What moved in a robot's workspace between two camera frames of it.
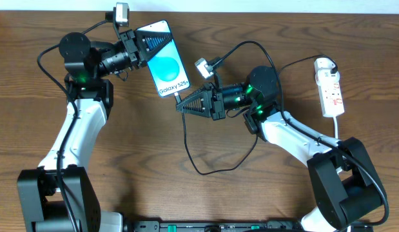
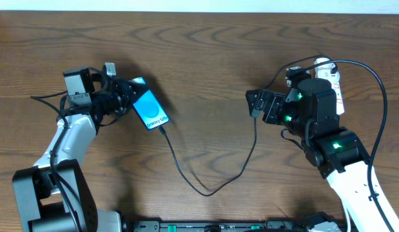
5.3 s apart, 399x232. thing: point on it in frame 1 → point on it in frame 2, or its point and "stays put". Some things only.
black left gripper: [131, 48] → [124, 95]
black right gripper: [216, 104] → [270, 106]
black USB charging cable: [177, 101] → [269, 81]
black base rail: [213, 226] stays put
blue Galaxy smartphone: [166, 67] → [150, 111]
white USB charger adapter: [323, 65] stays put
